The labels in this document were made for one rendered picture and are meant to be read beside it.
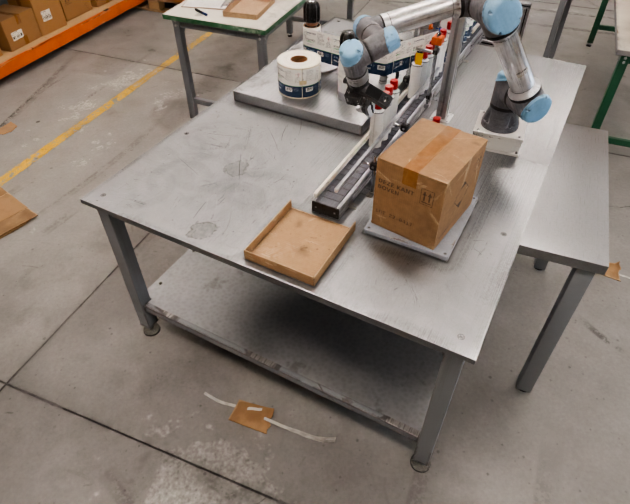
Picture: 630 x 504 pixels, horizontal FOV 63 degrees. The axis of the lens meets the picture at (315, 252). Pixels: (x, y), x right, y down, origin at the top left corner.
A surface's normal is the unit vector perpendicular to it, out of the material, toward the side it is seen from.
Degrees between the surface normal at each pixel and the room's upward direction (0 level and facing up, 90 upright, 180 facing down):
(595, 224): 0
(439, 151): 0
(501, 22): 82
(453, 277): 0
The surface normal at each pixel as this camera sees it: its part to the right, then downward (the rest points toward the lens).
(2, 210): -0.01, -0.71
